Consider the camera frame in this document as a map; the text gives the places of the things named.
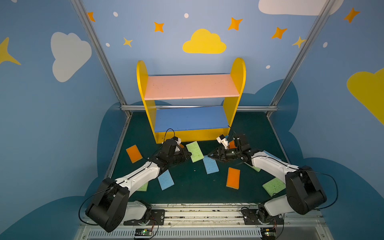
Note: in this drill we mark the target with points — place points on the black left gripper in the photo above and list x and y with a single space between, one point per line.
181 154

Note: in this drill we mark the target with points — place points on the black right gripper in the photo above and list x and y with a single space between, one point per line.
225 153

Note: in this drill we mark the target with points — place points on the green sponge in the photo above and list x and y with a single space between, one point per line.
196 152
143 188
253 167
274 186

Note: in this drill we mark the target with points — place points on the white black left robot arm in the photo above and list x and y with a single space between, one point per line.
110 205

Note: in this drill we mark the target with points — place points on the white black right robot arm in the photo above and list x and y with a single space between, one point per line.
304 191

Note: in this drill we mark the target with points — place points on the orange sponge near right shelf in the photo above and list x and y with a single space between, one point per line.
232 145

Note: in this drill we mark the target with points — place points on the yellow wooden shelf unit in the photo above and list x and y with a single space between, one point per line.
199 123

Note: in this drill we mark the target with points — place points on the blue sponge centre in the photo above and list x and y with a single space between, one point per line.
210 165

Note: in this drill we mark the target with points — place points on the blue sponge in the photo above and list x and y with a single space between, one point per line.
165 180
270 156
210 165

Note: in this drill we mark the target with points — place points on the orange sponge front centre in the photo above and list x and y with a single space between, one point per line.
233 178

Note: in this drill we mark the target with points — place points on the blue sponge left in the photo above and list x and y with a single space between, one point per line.
165 180

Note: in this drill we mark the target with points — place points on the blue sponge far right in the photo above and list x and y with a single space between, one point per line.
270 156

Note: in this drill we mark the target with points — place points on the orange sponge far left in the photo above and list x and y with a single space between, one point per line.
134 154

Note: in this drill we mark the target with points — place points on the left green circuit board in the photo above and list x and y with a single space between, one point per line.
143 233

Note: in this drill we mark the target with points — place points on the green circuit board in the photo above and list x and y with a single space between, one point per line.
143 233
268 234

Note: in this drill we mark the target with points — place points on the right green circuit board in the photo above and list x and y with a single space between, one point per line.
268 234

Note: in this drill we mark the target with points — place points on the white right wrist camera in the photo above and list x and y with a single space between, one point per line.
223 140

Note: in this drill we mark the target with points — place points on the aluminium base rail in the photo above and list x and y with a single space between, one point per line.
213 221

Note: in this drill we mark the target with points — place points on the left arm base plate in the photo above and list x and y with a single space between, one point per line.
156 217

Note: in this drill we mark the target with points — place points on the aluminium frame post right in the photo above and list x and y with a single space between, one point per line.
311 37

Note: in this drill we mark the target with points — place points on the aluminium frame post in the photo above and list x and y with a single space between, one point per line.
88 26
311 37

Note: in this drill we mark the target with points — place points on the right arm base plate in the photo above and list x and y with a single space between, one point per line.
260 217

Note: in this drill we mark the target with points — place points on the aluminium frame post left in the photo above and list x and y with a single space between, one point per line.
88 26

